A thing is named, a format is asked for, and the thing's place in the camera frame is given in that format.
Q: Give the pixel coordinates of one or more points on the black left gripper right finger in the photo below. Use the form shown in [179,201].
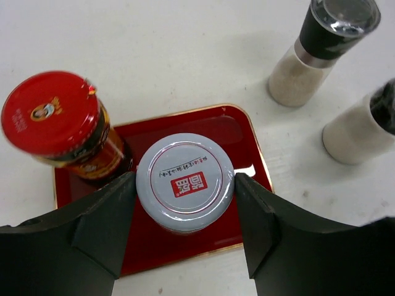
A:
[290,251]

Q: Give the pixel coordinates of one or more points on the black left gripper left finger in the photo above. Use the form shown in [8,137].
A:
[77,249]

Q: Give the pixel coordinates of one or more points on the small white-lid spice jar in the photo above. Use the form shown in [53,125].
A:
[185,182]

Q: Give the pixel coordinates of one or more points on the red-lid chili sauce jar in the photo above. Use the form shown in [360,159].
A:
[58,119]

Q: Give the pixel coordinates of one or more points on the red gold-rimmed tray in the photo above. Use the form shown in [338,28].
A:
[150,245]

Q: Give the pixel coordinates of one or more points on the clear-top salt grinder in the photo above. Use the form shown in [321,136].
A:
[330,29]

